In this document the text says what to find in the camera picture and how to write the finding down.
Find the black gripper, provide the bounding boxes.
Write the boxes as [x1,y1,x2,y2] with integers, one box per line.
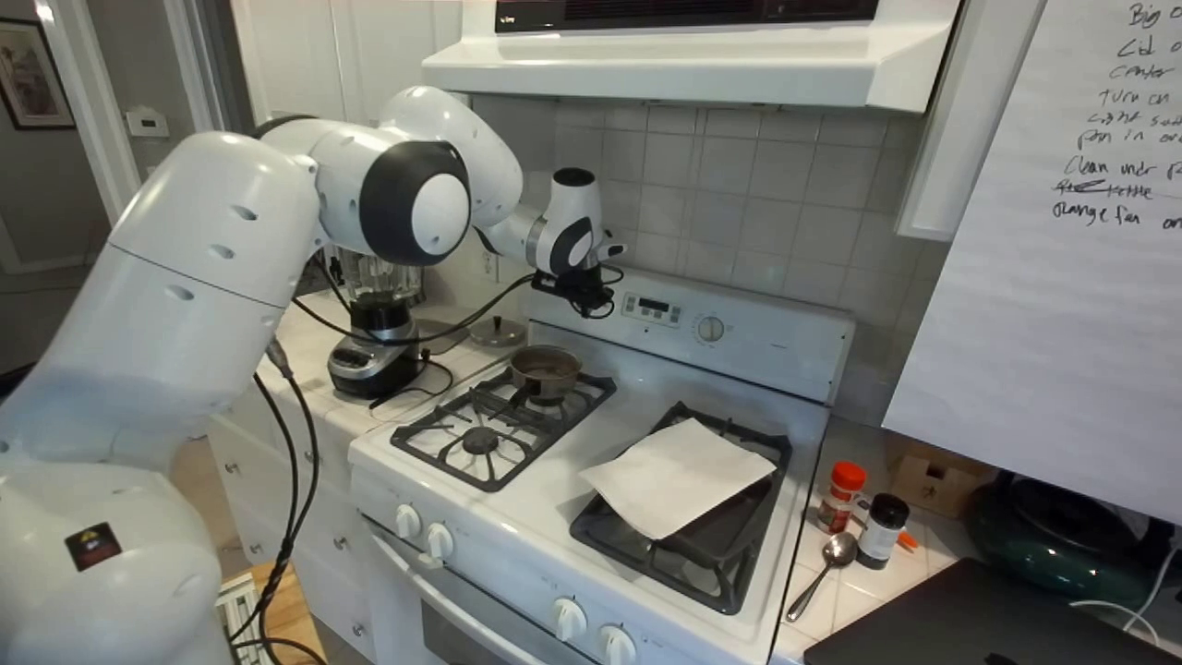
[535,236,629,321]

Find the white gas stove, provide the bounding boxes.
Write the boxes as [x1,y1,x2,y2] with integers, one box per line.
[346,264,855,665]

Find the small metal saucepan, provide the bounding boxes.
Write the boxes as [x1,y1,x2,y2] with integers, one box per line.
[505,343,583,408]

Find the small round metal lid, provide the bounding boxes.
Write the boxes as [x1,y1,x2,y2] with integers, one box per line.
[471,309,528,350]

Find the round dark burner cap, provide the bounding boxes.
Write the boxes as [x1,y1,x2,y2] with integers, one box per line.
[457,426,505,457]

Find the white range hood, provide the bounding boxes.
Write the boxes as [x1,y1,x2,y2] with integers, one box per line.
[417,0,963,117]

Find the black base glass blender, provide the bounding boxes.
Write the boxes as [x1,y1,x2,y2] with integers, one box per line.
[326,252,429,398]

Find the black microwave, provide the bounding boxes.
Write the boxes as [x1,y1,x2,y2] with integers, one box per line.
[490,0,883,32]

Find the red lid spice jar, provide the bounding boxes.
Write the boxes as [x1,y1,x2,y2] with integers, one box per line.
[820,457,867,537]

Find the metal spoon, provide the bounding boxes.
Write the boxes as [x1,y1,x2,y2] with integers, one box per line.
[782,530,859,626]

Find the white kitchen counter cabinet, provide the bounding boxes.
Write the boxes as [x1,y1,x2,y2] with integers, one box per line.
[207,287,530,665]

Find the black lid white jar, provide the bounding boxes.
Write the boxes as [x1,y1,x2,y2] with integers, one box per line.
[855,492,911,569]

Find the white handwritten paper board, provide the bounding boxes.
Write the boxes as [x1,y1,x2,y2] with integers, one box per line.
[878,0,1182,530]

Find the white power strip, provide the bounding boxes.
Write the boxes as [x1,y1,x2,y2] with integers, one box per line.
[219,577,271,665]

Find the dark green pot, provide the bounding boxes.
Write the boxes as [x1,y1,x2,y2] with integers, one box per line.
[963,473,1173,608]

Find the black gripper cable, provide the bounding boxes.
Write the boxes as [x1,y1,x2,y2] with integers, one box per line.
[287,269,546,350]

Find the black hanging cable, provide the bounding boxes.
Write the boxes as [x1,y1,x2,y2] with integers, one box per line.
[223,343,326,665]

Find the white wall thermostat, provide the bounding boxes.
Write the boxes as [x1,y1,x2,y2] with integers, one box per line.
[120,105,172,142]

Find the dark framed wall picture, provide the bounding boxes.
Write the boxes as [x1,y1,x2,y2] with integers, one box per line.
[0,15,76,133]

